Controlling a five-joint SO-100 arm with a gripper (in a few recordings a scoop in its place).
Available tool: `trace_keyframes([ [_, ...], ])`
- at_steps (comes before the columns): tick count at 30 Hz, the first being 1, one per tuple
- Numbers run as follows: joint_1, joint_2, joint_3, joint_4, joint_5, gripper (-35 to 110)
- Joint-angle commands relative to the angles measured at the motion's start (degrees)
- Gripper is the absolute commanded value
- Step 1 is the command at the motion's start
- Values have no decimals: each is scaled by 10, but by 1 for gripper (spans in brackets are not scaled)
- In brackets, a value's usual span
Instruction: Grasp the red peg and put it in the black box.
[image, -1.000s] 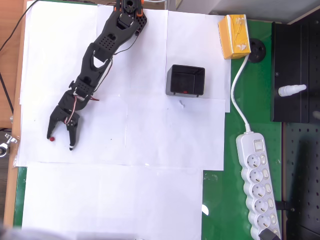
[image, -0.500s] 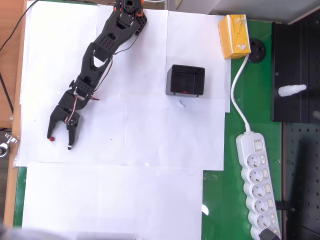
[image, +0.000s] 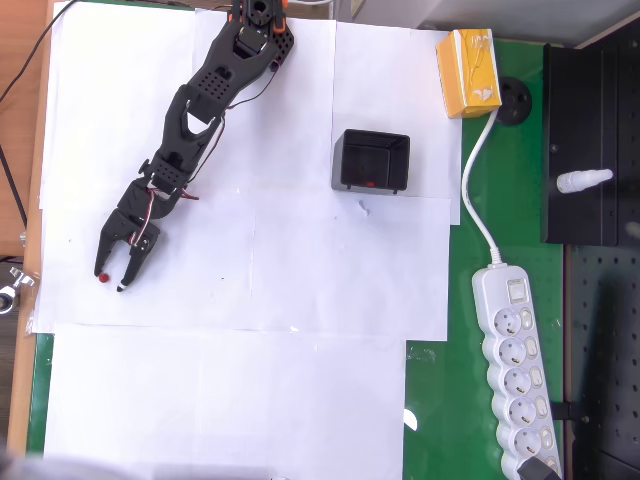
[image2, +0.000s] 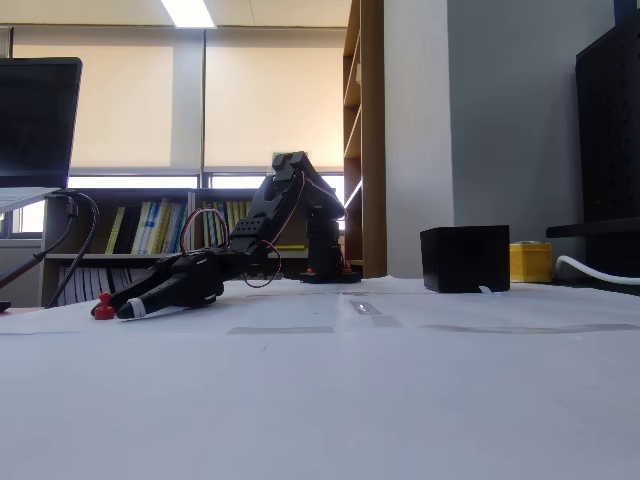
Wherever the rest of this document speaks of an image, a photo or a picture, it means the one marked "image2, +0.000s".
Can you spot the ceiling light panel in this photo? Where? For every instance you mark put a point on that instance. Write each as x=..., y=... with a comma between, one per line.
x=187, y=12

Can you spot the white black binder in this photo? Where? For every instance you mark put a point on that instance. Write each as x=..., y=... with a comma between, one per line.
x=92, y=282
x=127, y=276
x=67, y=287
x=80, y=286

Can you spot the blue white book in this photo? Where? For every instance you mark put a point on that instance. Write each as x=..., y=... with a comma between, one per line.
x=176, y=230
x=152, y=230

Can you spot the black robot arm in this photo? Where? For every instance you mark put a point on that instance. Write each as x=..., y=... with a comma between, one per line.
x=285, y=200

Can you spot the black box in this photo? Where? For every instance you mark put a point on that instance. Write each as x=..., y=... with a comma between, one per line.
x=465, y=257

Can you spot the black shelf board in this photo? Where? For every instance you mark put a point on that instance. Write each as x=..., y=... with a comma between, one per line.
x=590, y=229

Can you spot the flat lying yellow book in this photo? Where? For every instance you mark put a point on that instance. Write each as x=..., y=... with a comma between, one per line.
x=290, y=247

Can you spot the tall wooden bookshelf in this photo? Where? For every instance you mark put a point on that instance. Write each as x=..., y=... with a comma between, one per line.
x=372, y=150

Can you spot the grey window frame post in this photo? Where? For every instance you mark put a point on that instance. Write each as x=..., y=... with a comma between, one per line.
x=203, y=100

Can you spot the small white tape piece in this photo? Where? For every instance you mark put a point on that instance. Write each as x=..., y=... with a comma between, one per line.
x=486, y=289

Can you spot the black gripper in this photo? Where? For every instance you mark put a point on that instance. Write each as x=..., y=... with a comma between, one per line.
x=186, y=283

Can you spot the yellow white book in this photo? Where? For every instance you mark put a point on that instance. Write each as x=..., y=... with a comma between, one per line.
x=142, y=225

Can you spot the yellow plastic container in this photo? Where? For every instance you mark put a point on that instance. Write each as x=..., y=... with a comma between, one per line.
x=531, y=262

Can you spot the slim yellow book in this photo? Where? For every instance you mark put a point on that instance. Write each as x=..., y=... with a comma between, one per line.
x=116, y=230

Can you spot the black pegboard panel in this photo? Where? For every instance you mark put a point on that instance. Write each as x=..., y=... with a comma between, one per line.
x=610, y=125

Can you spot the small red pawn piece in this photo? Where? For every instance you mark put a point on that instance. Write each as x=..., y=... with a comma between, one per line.
x=104, y=311

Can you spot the black stand foot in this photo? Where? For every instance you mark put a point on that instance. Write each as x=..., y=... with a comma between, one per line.
x=4, y=306

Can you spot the black silver laptop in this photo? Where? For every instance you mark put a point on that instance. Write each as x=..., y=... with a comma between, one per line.
x=35, y=120

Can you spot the clear tape strip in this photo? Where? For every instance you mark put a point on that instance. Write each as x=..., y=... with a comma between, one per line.
x=365, y=307
x=386, y=321
x=280, y=330

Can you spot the white paper table cover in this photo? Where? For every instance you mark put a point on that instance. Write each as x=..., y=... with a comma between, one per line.
x=300, y=400

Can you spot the low wooden bookshelf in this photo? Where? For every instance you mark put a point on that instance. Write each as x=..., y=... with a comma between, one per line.
x=150, y=194
x=220, y=194

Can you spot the beige roller blind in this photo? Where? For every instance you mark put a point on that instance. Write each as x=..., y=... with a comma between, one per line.
x=275, y=105
x=120, y=105

